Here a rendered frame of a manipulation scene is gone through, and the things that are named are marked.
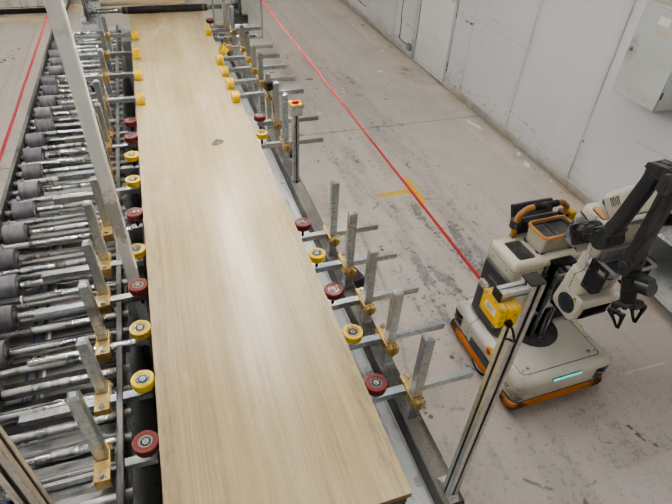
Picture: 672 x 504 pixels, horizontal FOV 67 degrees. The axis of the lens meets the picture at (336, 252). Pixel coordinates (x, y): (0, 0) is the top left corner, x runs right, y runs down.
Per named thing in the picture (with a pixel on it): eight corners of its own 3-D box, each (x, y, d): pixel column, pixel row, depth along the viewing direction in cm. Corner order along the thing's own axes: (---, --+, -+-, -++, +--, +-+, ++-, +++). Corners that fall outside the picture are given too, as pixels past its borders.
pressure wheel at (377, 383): (387, 405, 189) (391, 387, 182) (367, 411, 187) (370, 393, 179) (378, 388, 195) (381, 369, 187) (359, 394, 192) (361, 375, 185)
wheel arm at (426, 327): (440, 324, 221) (441, 317, 218) (443, 330, 218) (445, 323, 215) (345, 346, 209) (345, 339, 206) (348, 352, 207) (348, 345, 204)
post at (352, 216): (348, 286, 256) (355, 208, 225) (351, 291, 253) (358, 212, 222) (342, 287, 255) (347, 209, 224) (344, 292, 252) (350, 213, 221)
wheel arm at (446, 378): (468, 372, 203) (470, 365, 201) (472, 378, 201) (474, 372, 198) (366, 398, 192) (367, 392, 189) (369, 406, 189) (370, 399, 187)
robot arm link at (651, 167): (671, 148, 174) (649, 152, 171) (701, 174, 166) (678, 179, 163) (606, 235, 208) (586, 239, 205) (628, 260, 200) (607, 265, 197)
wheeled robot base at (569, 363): (446, 326, 323) (454, 298, 307) (530, 305, 341) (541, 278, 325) (507, 416, 275) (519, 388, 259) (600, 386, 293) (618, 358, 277)
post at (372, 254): (366, 324, 239) (375, 244, 208) (369, 329, 236) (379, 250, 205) (359, 325, 238) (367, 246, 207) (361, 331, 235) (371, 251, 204)
